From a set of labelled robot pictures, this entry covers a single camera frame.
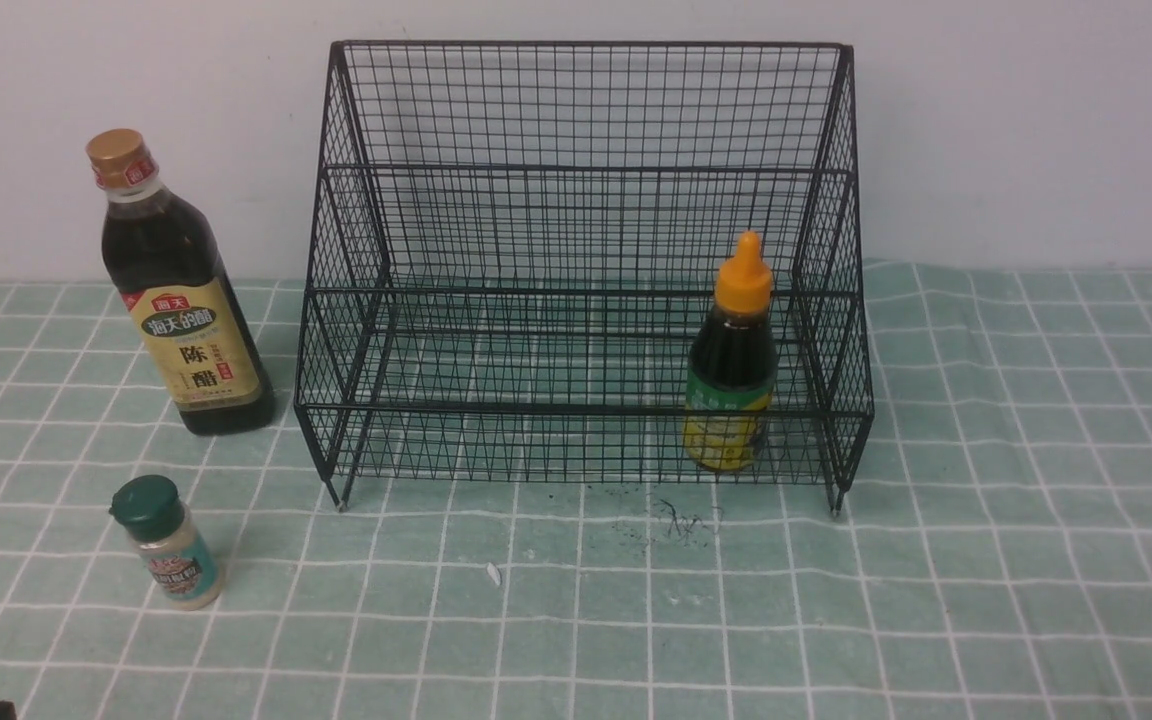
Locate orange-capped dark sauce bottle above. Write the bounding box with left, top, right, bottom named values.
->
left=682, top=232, right=778, bottom=473

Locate green checkered tablecloth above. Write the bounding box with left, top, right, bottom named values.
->
left=0, top=262, right=1152, bottom=719

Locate small green-capped spice jar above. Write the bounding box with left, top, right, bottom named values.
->
left=109, top=475, right=223, bottom=611

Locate black wire mesh shelf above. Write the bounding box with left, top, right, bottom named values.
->
left=293, top=38, right=876, bottom=514

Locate large dark vinegar bottle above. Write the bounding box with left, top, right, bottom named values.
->
left=84, top=128, right=276, bottom=435

